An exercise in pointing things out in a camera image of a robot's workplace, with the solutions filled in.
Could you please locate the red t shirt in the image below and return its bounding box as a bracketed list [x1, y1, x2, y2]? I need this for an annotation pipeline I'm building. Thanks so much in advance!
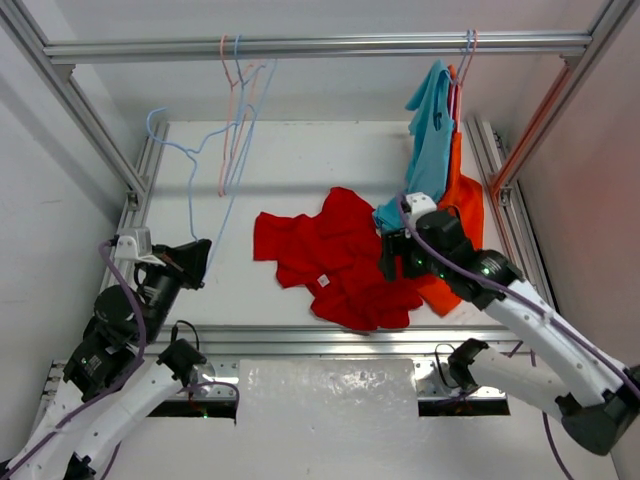
[253, 187, 423, 331]

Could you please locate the blue wire hanger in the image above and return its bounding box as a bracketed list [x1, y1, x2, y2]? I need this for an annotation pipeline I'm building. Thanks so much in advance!
[145, 106, 260, 271]
[218, 35, 277, 197]

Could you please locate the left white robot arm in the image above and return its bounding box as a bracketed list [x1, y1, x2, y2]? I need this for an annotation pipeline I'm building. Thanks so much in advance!
[1, 230, 212, 479]

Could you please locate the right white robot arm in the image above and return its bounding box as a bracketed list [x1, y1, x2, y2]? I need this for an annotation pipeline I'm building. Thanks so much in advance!
[380, 204, 639, 456]

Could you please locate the orange t shirt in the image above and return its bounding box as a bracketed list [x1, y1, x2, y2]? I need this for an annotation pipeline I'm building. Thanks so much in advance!
[414, 86, 484, 317]

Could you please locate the light blue t shirt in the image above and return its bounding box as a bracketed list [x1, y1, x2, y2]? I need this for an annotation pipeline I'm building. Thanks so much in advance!
[403, 60, 455, 203]

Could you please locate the blue hanger holding shirt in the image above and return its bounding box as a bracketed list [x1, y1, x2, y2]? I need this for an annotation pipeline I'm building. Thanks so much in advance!
[449, 29, 475, 118]

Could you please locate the pink hanger holding shirt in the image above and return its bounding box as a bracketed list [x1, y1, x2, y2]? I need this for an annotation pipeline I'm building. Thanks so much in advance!
[452, 29, 479, 131]

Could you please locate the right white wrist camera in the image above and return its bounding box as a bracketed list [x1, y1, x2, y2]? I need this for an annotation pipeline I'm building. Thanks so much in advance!
[403, 192, 437, 220]

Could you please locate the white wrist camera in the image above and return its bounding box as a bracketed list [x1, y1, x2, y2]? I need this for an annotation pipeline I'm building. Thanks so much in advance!
[114, 227, 163, 265]
[403, 192, 437, 220]

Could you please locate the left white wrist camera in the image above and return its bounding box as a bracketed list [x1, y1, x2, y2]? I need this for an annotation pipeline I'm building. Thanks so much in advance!
[114, 227, 163, 265]

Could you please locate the aluminium front rail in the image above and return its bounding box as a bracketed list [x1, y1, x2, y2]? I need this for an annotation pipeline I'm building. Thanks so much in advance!
[180, 325, 519, 358]

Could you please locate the aluminium rail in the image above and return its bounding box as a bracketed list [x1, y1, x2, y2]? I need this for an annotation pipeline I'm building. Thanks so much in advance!
[43, 30, 592, 65]
[180, 325, 519, 358]

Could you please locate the pink wire hanger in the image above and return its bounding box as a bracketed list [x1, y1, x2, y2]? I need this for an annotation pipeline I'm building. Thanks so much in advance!
[217, 35, 266, 197]

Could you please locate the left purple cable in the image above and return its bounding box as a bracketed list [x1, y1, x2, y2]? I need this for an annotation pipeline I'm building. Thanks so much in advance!
[0, 239, 241, 480]

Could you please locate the orange diagonal frame bar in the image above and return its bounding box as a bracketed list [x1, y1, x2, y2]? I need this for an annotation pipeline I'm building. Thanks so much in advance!
[489, 63, 573, 207]

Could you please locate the aluminium right frame post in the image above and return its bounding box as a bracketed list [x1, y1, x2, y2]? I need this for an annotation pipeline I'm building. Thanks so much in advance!
[561, 0, 639, 73]

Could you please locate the aluminium frame post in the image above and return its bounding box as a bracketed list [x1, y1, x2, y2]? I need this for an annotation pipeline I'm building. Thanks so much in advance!
[1, 1, 148, 211]
[561, 0, 639, 73]

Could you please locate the aluminium top rail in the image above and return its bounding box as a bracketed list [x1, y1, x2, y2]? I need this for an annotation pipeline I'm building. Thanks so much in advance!
[43, 30, 592, 65]

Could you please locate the aluminium left frame post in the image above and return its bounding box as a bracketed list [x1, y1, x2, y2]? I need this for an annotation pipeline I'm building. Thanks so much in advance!
[1, 1, 148, 211]

